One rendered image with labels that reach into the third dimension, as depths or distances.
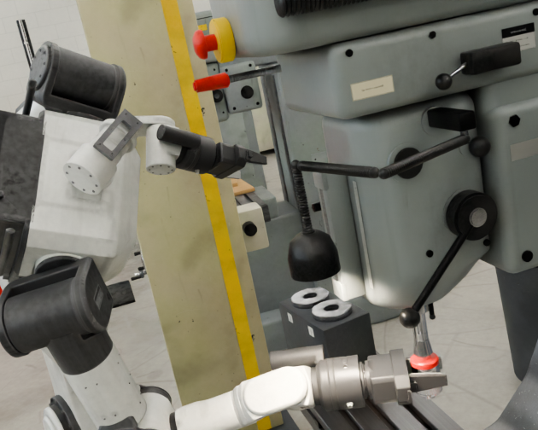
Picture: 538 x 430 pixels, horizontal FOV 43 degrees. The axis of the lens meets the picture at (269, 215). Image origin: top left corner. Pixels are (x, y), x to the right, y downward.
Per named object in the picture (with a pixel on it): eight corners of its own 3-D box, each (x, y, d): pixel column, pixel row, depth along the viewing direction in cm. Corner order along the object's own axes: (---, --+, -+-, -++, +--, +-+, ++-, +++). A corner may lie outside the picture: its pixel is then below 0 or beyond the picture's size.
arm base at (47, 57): (16, 116, 122) (41, 106, 113) (27, 49, 124) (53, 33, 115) (93, 136, 132) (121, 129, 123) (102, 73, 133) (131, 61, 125)
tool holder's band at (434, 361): (438, 369, 111) (437, 364, 111) (409, 369, 112) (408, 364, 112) (440, 355, 115) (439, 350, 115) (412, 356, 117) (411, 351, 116)
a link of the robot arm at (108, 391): (114, 484, 114) (54, 390, 103) (119, 427, 125) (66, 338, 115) (178, 462, 114) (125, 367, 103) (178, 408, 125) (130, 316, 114)
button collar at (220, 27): (225, 63, 91) (215, 18, 89) (215, 63, 96) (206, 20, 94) (238, 61, 91) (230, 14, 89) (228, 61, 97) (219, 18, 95)
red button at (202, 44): (200, 61, 90) (193, 30, 89) (194, 61, 94) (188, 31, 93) (224, 55, 91) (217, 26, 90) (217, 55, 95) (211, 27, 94)
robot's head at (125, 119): (72, 159, 106) (86, 138, 100) (102, 124, 111) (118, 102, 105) (104, 184, 107) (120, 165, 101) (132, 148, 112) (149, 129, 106)
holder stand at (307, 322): (337, 407, 149) (322, 325, 143) (291, 370, 168) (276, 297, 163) (382, 386, 153) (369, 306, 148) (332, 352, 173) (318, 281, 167)
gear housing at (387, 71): (342, 123, 87) (329, 44, 85) (283, 111, 110) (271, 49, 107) (559, 69, 95) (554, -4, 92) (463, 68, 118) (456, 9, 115)
